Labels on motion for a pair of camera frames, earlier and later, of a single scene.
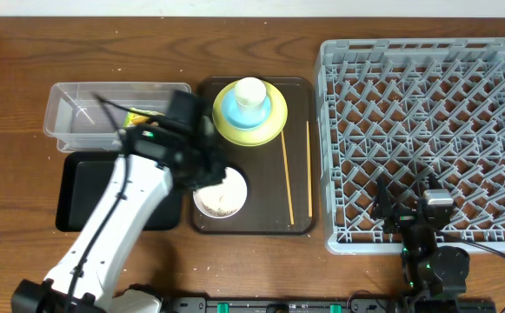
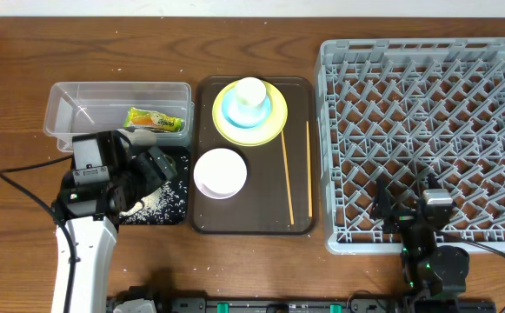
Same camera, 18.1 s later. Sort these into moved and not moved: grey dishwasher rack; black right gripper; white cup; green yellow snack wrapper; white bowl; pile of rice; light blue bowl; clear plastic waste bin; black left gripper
Moved: black left gripper; pile of rice; white bowl
Not moved: green yellow snack wrapper; white cup; grey dishwasher rack; light blue bowl; black right gripper; clear plastic waste bin
